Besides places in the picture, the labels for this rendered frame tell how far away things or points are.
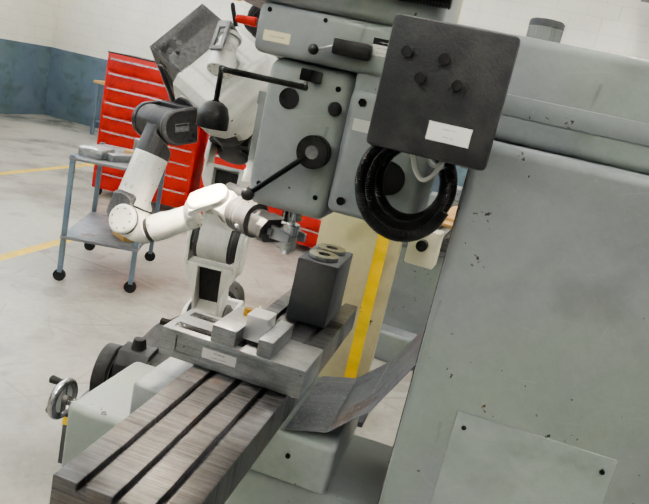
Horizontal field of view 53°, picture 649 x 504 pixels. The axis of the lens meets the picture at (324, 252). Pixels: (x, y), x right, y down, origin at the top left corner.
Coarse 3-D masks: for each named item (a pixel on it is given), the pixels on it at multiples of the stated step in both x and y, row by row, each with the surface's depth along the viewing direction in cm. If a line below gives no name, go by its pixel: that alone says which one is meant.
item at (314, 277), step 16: (304, 256) 189; (320, 256) 187; (336, 256) 191; (352, 256) 205; (304, 272) 187; (320, 272) 186; (336, 272) 185; (304, 288) 188; (320, 288) 187; (336, 288) 191; (288, 304) 190; (304, 304) 189; (320, 304) 188; (336, 304) 199; (304, 320) 190; (320, 320) 189
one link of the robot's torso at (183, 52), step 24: (192, 24) 181; (216, 24) 181; (168, 48) 178; (192, 48) 178; (240, 48) 179; (168, 72) 184; (192, 72) 176; (264, 72) 179; (168, 96) 193; (192, 96) 175; (240, 96) 177; (240, 120) 183
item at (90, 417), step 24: (120, 384) 174; (72, 408) 160; (96, 408) 160; (120, 408) 163; (72, 432) 161; (96, 432) 159; (72, 456) 163; (360, 456) 165; (384, 456) 167; (264, 480) 150; (336, 480) 153; (360, 480) 155
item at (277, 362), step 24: (192, 312) 161; (168, 336) 150; (192, 336) 148; (264, 336) 146; (288, 336) 155; (192, 360) 149; (216, 360) 148; (240, 360) 146; (264, 360) 144; (288, 360) 146; (312, 360) 149; (264, 384) 145; (288, 384) 144
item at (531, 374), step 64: (512, 192) 117; (576, 192) 114; (640, 192) 112; (448, 256) 123; (512, 256) 119; (576, 256) 116; (640, 256) 113; (448, 320) 124; (512, 320) 121; (576, 320) 118; (640, 320) 115; (448, 384) 127; (512, 384) 123; (576, 384) 120; (640, 384) 117; (448, 448) 129; (512, 448) 125; (576, 448) 122; (640, 448) 120
